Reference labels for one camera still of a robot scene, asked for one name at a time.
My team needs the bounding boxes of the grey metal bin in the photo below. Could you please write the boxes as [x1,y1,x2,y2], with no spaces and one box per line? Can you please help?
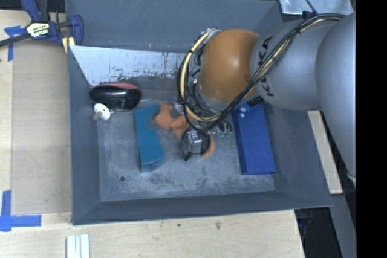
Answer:
[63,0,334,226]

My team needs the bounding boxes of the teal flat block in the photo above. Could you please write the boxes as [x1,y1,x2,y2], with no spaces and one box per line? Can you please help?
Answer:
[134,104,166,173]

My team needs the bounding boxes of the blue flat box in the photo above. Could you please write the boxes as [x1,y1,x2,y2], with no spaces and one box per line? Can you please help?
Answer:
[230,101,277,176]

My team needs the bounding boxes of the white pacifier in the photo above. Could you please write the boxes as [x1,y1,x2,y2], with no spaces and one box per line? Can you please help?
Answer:
[91,103,113,122]

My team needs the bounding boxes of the pale wood flat board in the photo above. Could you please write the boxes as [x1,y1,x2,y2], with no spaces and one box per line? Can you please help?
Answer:
[11,36,73,216]

